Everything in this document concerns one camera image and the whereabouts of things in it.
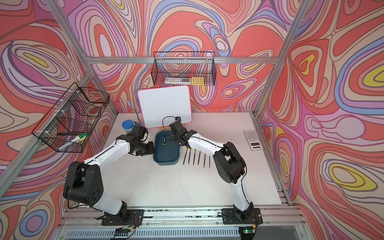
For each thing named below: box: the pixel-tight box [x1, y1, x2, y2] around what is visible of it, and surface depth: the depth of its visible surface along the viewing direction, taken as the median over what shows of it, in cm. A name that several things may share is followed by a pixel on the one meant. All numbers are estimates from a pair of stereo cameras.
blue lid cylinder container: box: [122, 119, 135, 134], surface depth 90 cm
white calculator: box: [244, 129, 263, 151], surface depth 103 cm
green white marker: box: [58, 132, 88, 151], surface depth 73 cm
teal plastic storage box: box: [153, 130, 180, 166], surface depth 100 cm
